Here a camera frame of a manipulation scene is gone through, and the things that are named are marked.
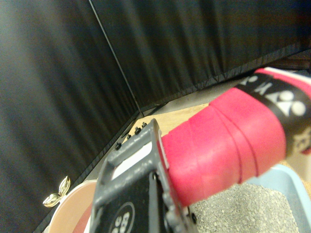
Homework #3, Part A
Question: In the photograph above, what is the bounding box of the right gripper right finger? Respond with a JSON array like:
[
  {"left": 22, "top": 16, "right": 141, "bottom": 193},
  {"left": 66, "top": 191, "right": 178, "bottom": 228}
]
[{"left": 155, "top": 169, "right": 197, "bottom": 233}]

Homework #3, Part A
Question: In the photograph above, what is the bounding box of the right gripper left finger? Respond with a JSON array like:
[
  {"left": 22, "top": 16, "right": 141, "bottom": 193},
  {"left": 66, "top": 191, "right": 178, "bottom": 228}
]
[{"left": 93, "top": 118, "right": 170, "bottom": 207}]

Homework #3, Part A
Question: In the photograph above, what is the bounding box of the white scoop with red handle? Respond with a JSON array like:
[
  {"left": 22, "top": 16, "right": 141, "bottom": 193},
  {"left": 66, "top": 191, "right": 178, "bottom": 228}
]
[{"left": 160, "top": 67, "right": 311, "bottom": 207}]

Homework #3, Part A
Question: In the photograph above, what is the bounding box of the blue litter tray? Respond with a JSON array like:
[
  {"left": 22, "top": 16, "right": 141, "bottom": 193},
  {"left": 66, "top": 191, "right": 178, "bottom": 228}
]
[{"left": 189, "top": 164, "right": 311, "bottom": 233}]

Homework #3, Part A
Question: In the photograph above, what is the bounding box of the curtain stand pole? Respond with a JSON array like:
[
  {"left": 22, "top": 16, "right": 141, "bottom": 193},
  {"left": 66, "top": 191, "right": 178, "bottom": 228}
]
[{"left": 87, "top": 0, "right": 144, "bottom": 117}]

